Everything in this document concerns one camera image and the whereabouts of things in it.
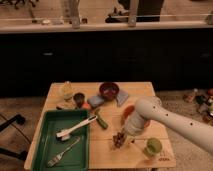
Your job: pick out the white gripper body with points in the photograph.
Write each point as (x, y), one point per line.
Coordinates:
(133, 124)

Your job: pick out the dark purple grape bunch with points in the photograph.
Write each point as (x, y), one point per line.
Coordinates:
(119, 139)

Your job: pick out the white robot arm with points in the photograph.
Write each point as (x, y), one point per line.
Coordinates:
(150, 108)

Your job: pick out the orange plate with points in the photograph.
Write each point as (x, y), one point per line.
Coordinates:
(127, 112)

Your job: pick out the grey folded cloth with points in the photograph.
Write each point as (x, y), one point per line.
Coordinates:
(121, 97)

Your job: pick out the green cup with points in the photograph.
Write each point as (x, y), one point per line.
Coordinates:
(153, 147)

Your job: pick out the wooden folding table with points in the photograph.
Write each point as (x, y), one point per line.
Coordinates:
(102, 155)

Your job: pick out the green cucumber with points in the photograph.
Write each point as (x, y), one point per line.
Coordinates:
(100, 121)

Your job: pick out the dark red bowl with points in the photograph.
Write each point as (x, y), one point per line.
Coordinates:
(108, 90)

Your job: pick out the small orange fruit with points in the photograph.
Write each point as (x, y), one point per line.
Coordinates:
(86, 106)

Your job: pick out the small dark cup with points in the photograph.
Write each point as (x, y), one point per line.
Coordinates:
(79, 99)

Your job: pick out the green plastic tray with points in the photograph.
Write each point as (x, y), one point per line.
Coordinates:
(49, 145)

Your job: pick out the white brush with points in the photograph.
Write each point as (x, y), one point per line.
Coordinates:
(81, 124)

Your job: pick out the clear plastic bottle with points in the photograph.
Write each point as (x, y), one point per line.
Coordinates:
(66, 90)

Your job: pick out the silver fork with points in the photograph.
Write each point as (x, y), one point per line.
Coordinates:
(59, 156)

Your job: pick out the black chair base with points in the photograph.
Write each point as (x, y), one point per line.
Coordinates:
(9, 146)

